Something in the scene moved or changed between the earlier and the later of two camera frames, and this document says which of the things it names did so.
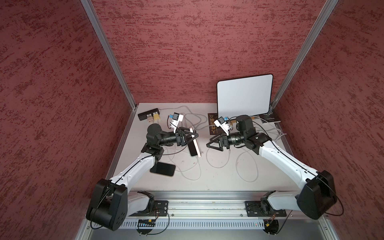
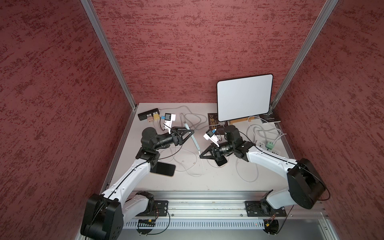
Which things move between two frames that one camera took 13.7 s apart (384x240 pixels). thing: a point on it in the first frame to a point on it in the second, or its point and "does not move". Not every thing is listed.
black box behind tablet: [270, 117] does not move
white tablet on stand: [250, 96] does not move
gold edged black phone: [163, 168] does not move
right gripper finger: [219, 148] to [208, 157]
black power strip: [143, 115] does not move
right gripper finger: [215, 138] to [211, 146]
